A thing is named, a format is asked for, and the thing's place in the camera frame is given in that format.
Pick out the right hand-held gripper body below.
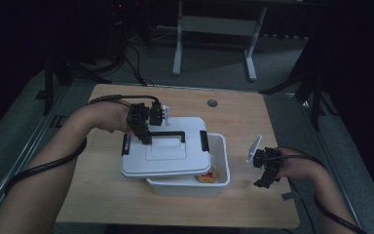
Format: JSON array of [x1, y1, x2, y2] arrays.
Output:
[[245, 134, 286, 178]]

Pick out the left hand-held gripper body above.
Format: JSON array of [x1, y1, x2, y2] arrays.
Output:
[[126, 101, 171, 132]]

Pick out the white lid with black handle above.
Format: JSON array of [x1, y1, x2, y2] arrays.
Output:
[[120, 115, 213, 179]]

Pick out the white plastic storage box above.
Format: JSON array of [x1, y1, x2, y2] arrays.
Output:
[[145, 131, 232, 198]]

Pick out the person's left hand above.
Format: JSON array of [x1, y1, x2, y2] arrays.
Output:
[[101, 100, 135, 136]]

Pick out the person's right hand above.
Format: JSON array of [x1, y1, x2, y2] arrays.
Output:
[[277, 147, 323, 179]]

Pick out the grey tape piece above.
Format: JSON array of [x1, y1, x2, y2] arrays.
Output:
[[280, 191, 297, 202]]

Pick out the black metal stand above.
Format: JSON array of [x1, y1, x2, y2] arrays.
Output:
[[258, 38, 340, 133], [42, 42, 113, 117]]

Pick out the dark equipment rack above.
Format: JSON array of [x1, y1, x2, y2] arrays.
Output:
[[105, 0, 130, 64]]

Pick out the black floor cables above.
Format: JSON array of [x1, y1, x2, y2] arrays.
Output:
[[122, 42, 155, 88]]

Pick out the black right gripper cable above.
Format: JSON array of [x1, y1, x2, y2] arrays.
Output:
[[280, 153, 368, 234]]

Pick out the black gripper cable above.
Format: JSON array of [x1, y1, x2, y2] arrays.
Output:
[[4, 94, 162, 196], [280, 153, 368, 234]]

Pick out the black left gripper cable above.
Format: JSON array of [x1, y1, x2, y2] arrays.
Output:
[[4, 94, 162, 196]]

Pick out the white metal desk frame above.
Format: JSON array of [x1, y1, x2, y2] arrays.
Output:
[[171, 0, 269, 82]]

